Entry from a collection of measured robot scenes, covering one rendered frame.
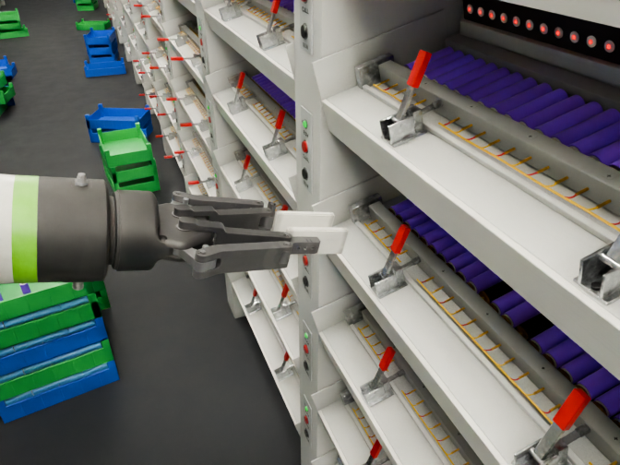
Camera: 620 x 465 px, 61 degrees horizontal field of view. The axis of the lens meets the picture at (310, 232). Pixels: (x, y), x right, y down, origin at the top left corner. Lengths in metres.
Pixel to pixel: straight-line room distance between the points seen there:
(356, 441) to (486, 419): 0.48
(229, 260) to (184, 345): 1.24
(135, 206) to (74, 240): 0.06
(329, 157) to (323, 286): 0.22
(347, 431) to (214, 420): 0.57
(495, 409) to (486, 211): 0.20
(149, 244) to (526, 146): 0.34
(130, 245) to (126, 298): 1.46
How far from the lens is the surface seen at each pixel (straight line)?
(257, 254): 0.49
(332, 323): 0.90
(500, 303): 0.61
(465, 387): 0.57
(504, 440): 0.54
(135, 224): 0.48
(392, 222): 0.72
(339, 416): 1.03
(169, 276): 2.00
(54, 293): 1.43
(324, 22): 0.67
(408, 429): 0.77
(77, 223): 0.46
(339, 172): 0.74
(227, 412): 1.51
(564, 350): 0.57
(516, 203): 0.46
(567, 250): 0.41
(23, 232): 0.47
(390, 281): 0.65
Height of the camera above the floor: 1.17
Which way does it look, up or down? 33 degrees down
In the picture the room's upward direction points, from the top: straight up
